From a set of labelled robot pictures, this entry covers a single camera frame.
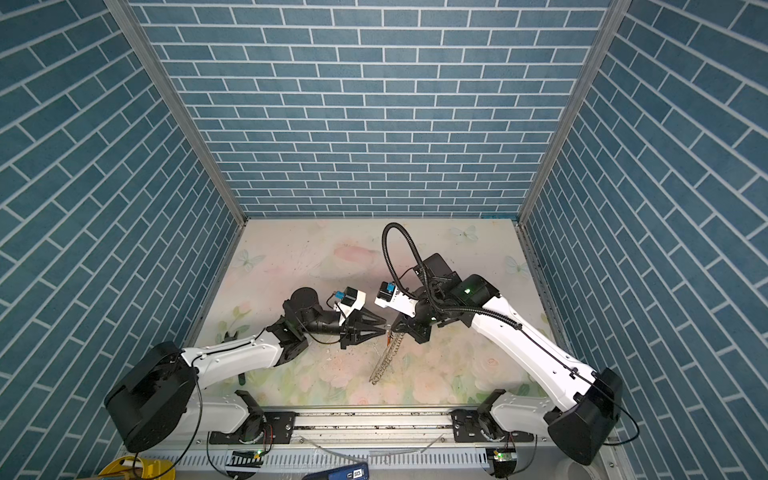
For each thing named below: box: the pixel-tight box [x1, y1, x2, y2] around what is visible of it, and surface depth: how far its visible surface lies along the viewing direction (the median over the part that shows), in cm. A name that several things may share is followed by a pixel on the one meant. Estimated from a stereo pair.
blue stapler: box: [302, 462, 370, 480], surface depth 67 cm
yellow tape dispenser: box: [98, 456, 176, 480], surface depth 62 cm
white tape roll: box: [556, 460, 601, 480], surface depth 68 cm
